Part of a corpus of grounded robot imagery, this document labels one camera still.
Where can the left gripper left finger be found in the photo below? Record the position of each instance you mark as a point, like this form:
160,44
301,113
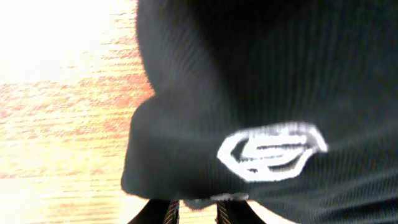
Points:
158,212

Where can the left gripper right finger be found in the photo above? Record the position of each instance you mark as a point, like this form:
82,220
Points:
236,212

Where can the black t-shirt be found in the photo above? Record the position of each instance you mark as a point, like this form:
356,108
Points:
291,104

